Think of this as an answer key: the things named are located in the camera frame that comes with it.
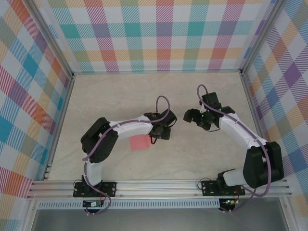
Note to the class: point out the pink paper sheet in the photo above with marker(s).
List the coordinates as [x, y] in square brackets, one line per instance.
[139, 144]

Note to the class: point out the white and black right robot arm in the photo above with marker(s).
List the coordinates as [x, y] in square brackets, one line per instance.
[238, 131]

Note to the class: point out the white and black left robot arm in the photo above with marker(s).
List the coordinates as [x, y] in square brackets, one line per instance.
[134, 128]

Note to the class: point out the small circuit board green light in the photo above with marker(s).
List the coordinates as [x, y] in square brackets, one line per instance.
[229, 201]

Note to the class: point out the small dark circuit board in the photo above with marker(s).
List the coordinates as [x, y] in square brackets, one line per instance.
[92, 204]

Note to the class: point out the aluminium side rail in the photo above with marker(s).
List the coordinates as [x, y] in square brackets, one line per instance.
[61, 120]
[257, 120]

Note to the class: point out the aluminium mounting rail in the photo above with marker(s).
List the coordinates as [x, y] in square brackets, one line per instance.
[156, 187]

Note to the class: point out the thin aluminium rail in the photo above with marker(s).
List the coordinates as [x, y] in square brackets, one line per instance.
[156, 71]

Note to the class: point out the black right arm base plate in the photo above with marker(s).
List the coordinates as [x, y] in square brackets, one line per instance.
[209, 188]

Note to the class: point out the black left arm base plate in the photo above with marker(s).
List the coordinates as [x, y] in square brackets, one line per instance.
[109, 187]

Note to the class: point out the aluminium corner post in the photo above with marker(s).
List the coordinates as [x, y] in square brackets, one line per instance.
[51, 36]
[263, 33]

